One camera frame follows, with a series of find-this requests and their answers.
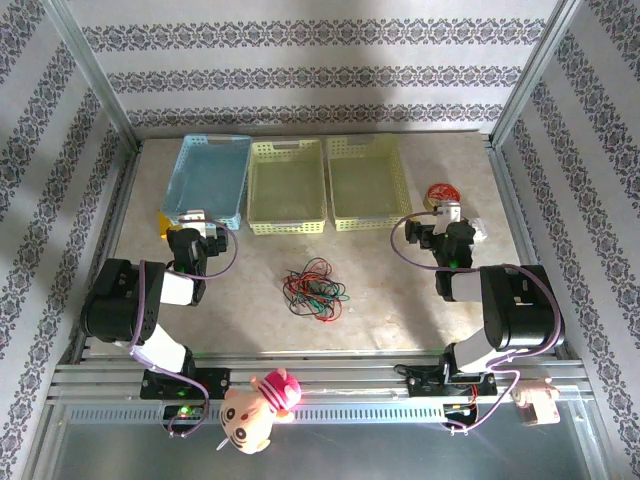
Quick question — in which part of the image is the black cable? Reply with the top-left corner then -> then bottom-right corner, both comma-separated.
282,257 -> 349,321

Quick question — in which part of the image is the round red-lidded tin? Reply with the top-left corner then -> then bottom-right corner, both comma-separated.
424,182 -> 461,211

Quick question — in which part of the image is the blue plastic basket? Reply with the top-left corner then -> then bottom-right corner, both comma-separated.
160,133 -> 254,230

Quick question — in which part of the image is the yellow plastic basket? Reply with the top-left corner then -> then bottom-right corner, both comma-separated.
247,138 -> 329,237
325,133 -> 414,234

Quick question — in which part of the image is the small circuit board with LED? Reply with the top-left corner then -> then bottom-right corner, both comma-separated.
160,402 -> 209,426

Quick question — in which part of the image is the plush toy with pink hat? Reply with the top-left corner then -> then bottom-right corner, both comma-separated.
217,367 -> 305,456

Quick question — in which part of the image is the small pink toy figure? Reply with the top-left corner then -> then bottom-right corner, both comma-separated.
509,377 -> 562,427

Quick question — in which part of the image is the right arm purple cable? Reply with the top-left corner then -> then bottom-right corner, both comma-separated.
390,209 -> 567,436

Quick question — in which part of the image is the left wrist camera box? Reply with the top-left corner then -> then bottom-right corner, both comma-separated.
177,208 -> 220,240

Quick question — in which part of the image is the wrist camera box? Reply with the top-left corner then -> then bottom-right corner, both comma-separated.
177,208 -> 220,240
432,201 -> 462,236

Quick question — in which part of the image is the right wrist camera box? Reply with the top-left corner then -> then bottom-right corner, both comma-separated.
432,201 -> 462,236

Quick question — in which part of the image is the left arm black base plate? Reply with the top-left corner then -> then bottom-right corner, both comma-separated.
139,367 -> 231,401

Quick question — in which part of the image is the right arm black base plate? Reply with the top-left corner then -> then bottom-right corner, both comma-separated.
407,367 -> 499,399

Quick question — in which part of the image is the aluminium extrusion frame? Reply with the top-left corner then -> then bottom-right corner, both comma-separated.
19,0 -> 621,480

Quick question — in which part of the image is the small circuit board with wires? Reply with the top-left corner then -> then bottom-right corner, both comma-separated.
442,399 -> 479,426

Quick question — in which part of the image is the grey slotted cable duct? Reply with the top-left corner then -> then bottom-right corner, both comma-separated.
64,403 -> 584,425

